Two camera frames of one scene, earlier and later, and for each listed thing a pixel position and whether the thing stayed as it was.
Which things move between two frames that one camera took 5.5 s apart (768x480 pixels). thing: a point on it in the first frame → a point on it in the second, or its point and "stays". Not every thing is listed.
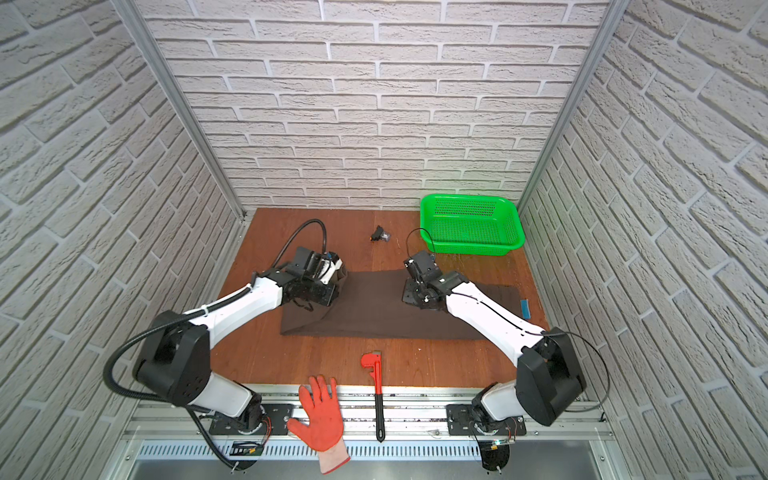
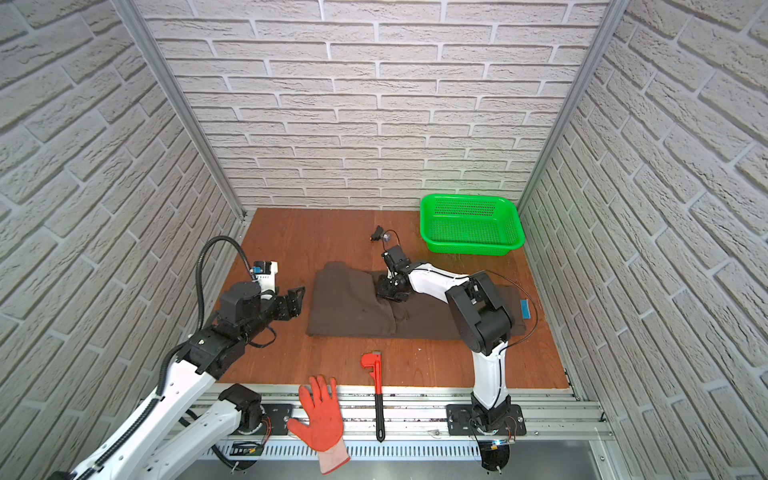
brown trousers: (369, 305) stays
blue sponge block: (525, 308) stays
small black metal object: (380, 234) stays
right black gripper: (410, 293) → (383, 291)
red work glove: (324, 431) stays
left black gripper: (329, 298) → (293, 307)
